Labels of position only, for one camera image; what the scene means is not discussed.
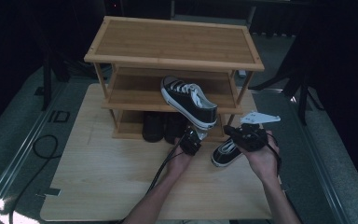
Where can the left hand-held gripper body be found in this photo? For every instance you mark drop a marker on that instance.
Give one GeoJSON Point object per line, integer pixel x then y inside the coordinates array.
{"type": "Point", "coordinates": [191, 143]}

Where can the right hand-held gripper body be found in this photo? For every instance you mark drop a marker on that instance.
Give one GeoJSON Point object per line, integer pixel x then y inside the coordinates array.
{"type": "Point", "coordinates": [251, 137]}

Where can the black slip-on shoe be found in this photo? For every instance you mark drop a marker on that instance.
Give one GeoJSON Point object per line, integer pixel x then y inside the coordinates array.
{"type": "Point", "coordinates": [174, 129]}
{"type": "Point", "coordinates": [153, 127]}

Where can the black white canvas sneaker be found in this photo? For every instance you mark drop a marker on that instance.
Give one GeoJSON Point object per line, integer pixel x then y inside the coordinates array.
{"type": "Point", "coordinates": [223, 155]}
{"type": "Point", "coordinates": [192, 104]}

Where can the wooden shoe rack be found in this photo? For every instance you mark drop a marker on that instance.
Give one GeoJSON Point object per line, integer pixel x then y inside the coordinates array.
{"type": "Point", "coordinates": [174, 42]}

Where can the person's left hand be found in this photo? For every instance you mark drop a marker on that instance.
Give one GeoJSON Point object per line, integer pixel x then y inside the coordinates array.
{"type": "Point", "coordinates": [177, 165]}

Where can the person's right hand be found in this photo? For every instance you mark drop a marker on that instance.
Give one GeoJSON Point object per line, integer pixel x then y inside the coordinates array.
{"type": "Point", "coordinates": [264, 161]}

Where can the black metal stand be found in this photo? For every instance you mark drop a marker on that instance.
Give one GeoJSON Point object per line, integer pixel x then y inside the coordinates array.
{"type": "Point", "coordinates": [303, 93]}
{"type": "Point", "coordinates": [47, 81]}

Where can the black tape strip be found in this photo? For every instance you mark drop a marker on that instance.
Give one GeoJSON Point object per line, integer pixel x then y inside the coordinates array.
{"type": "Point", "coordinates": [51, 192]}

